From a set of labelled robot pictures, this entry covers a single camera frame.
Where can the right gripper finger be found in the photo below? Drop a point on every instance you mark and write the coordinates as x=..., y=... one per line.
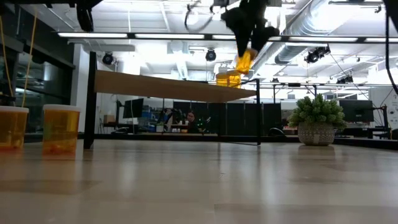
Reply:
x=242, y=34
x=264, y=34

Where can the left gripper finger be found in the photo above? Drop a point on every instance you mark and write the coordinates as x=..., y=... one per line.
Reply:
x=85, y=17
x=91, y=3

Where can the orange medicine bottle white cap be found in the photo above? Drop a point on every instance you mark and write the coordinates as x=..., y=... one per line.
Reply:
x=60, y=130
x=244, y=63
x=228, y=81
x=12, y=127

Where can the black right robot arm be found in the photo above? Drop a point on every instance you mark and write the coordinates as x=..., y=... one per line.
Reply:
x=392, y=7

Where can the black ceiling spotlight cluster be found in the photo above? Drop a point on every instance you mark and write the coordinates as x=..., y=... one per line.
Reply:
x=317, y=53

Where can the black partition panels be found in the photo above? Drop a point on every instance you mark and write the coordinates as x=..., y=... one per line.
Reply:
x=236, y=118

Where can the green potted plant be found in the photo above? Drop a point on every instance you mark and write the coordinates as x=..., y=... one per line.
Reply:
x=315, y=118

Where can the black office chair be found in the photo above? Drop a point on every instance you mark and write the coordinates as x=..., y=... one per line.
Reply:
x=276, y=132

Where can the wooden ramp board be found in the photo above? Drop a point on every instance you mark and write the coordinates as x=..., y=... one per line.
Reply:
x=155, y=87

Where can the person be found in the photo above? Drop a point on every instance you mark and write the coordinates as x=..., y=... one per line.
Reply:
x=191, y=121

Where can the cardboard box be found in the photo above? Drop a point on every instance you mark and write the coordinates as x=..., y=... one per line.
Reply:
x=109, y=119

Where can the wide black computer monitor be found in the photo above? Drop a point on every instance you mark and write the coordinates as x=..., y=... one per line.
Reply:
x=356, y=110

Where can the blue storage bins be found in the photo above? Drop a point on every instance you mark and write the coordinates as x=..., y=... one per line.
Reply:
x=149, y=119

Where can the white board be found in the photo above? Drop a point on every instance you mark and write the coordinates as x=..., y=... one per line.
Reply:
x=393, y=109

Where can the black metal table frame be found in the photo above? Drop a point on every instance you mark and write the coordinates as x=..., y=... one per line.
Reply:
x=155, y=136

